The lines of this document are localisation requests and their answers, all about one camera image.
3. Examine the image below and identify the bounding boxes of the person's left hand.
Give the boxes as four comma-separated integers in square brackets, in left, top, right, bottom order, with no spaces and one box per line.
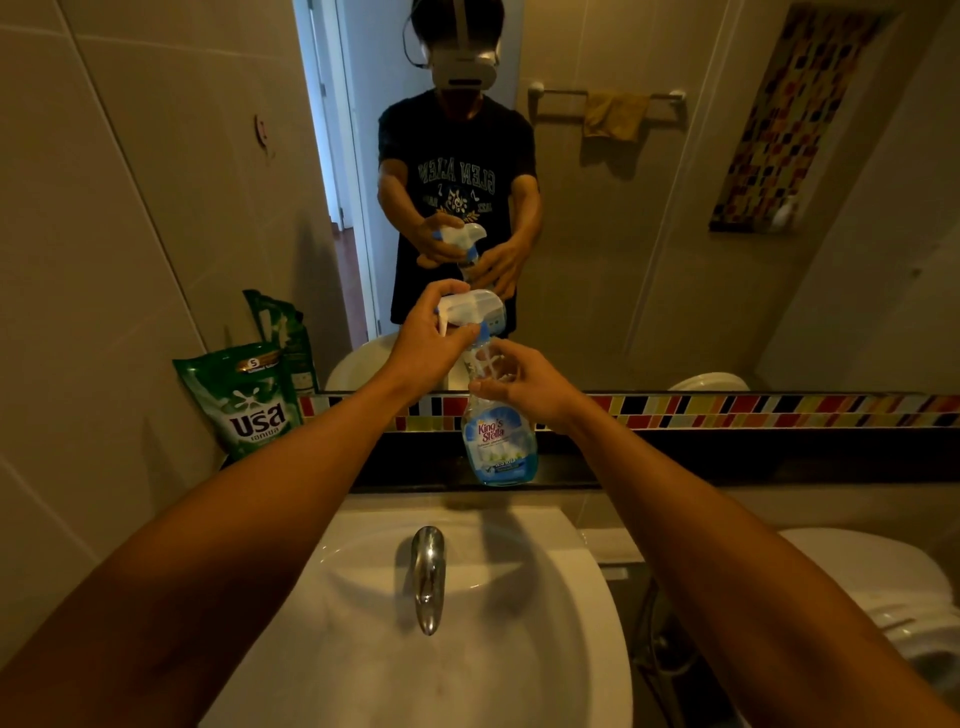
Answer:
[382,279,482,411]

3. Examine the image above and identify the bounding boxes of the chrome faucet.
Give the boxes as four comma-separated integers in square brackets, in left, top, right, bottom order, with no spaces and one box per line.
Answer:
[409,525,448,637]

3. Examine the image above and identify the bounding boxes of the grey bidet hose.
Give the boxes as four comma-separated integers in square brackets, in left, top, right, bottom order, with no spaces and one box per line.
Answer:
[630,577,702,728]

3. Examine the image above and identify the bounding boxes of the green detergent refill pouch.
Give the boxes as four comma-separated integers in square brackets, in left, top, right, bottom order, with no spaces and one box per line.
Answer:
[172,341,306,462]

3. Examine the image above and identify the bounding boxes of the large wall mirror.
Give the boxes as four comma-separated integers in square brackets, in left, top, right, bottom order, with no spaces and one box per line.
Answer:
[292,0,960,396]

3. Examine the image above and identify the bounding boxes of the person's right hand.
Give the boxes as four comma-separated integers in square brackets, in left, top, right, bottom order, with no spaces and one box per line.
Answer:
[468,338,595,438]

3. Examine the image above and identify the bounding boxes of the person's left forearm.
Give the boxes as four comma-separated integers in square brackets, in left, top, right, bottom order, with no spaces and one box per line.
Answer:
[0,369,410,728]

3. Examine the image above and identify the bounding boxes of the white ceramic sink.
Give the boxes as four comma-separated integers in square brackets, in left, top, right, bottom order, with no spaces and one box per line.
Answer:
[198,492,635,728]

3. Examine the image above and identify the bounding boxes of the clear blue spray bottle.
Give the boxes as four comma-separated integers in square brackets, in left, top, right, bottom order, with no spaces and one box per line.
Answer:
[437,289,540,488]

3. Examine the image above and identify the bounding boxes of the white toilet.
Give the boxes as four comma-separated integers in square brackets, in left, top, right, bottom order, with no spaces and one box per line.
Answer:
[778,527,960,695]

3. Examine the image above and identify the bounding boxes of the person's right forearm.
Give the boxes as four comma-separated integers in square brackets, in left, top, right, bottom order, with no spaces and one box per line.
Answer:
[564,408,960,728]

